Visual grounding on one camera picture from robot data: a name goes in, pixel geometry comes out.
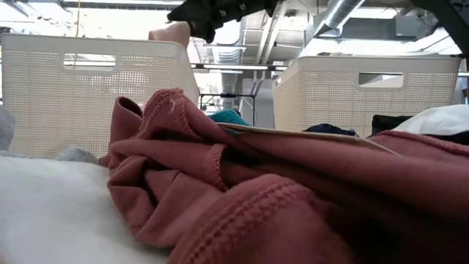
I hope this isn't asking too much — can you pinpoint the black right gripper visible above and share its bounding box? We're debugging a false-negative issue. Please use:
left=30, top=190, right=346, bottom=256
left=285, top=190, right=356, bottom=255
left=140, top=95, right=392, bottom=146
left=166, top=0, right=281, bottom=44

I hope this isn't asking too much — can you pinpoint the rose pink garment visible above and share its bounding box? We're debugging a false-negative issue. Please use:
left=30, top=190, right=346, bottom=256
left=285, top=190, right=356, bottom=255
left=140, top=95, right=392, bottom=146
left=148, top=21, right=192, bottom=49

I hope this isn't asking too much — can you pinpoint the white perforated plastic bin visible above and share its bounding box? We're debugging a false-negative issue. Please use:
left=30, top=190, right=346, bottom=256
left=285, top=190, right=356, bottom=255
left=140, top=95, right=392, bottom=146
left=273, top=54, right=462, bottom=139
left=0, top=33, right=201, bottom=159

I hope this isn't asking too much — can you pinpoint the mauve knit garment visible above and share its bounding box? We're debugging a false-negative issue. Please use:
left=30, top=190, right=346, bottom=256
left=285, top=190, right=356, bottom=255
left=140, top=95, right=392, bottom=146
left=98, top=87, right=469, bottom=264

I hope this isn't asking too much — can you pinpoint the white cloth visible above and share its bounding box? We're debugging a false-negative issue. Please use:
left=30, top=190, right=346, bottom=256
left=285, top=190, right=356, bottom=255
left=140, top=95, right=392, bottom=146
left=0, top=155, right=173, bottom=264

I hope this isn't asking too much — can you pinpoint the navy blue garment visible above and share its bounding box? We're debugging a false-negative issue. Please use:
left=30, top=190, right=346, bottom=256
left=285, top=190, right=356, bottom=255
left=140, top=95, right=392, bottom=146
left=303, top=122, right=359, bottom=137

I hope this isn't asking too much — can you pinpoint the black garment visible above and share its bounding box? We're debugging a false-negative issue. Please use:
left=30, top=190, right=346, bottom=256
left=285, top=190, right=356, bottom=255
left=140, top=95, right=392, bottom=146
left=372, top=114, right=469, bottom=146

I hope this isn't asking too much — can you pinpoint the white folded garment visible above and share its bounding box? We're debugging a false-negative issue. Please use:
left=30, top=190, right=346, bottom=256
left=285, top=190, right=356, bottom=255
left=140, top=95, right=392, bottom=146
left=391, top=104, right=469, bottom=136

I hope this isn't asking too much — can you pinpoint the ribbed silver ventilation duct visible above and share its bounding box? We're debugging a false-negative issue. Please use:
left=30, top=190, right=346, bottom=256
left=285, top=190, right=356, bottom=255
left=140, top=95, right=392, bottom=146
left=210, top=36, right=245, bottom=111

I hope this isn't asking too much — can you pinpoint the black stand frame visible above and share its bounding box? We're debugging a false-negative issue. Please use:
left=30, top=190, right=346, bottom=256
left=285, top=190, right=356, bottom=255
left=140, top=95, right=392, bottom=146
left=199, top=92, right=257, bottom=128

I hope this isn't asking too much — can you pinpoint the yellow cable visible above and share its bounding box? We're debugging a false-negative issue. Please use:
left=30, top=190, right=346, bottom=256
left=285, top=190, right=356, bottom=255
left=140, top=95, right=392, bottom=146
left=74, top=0, right=81, bottom=70

